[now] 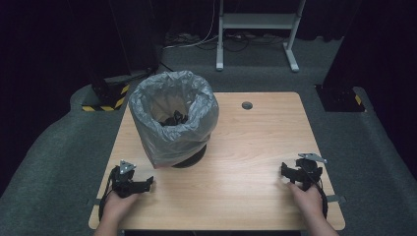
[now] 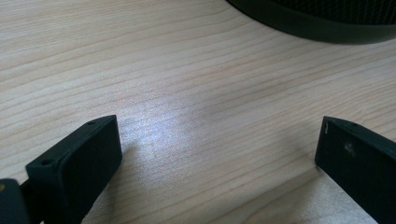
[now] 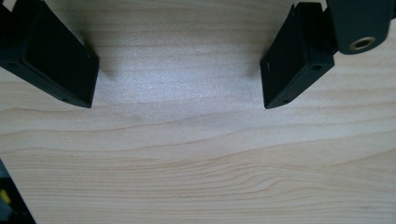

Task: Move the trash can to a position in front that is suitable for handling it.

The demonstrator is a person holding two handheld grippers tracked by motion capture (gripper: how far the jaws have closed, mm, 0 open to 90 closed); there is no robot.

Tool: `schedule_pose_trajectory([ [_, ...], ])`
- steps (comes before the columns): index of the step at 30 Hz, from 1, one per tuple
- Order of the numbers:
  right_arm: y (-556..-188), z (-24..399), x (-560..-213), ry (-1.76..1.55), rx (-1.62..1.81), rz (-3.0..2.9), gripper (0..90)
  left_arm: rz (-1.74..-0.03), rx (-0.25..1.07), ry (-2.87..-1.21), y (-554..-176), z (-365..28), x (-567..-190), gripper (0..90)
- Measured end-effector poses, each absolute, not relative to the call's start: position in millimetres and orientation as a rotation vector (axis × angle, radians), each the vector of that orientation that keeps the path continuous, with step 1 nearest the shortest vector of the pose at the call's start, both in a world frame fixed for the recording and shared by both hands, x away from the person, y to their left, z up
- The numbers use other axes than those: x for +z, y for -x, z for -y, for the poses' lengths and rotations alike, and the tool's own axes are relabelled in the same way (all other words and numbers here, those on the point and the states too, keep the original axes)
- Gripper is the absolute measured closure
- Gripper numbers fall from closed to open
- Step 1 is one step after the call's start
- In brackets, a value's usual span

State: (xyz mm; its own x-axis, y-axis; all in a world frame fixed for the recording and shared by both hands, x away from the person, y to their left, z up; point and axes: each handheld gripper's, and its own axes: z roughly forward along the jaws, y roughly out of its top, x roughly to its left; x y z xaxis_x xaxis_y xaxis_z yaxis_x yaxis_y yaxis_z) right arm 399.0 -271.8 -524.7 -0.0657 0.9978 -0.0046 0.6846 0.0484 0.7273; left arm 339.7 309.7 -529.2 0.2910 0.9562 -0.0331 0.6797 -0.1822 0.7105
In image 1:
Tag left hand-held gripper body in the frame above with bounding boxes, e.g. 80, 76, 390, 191
110, 159, 146, 200

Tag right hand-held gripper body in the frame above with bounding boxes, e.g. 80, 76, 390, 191
292, 152, 328, 193

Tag person's left hand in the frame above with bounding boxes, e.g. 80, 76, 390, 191
101, 189, 140, 224

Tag person's right hand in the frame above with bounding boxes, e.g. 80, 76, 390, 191
286, 181, 325, 220

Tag black round trash bin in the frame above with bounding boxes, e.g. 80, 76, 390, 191
171, 143, 209, 169

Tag dark crumpled item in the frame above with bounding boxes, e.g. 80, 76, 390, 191
158, 110, 190, 128

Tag black base with yellow mark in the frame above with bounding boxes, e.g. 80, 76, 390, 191
315, 84, 366, 114

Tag yellow-black striped stand base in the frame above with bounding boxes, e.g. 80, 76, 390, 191
81, 83, 131, 113

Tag trash bin with grey liner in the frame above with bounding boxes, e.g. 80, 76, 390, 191
128, 70, 220, 169

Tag white metal stand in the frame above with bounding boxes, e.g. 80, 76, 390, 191
214, 0, 308, 74

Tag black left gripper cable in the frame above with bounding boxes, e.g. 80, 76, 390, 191
97, 166, 120, 222

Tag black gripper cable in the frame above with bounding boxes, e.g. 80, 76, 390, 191
303, 165, 329, 220
97, 166, 120, 222

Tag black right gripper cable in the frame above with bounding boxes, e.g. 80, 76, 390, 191
303, 165, 329, 220

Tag black floor cables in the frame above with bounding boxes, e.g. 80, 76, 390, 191
163, 30, 291, 53

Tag white floor cable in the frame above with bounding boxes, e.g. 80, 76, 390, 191
162, 0, 220, 51

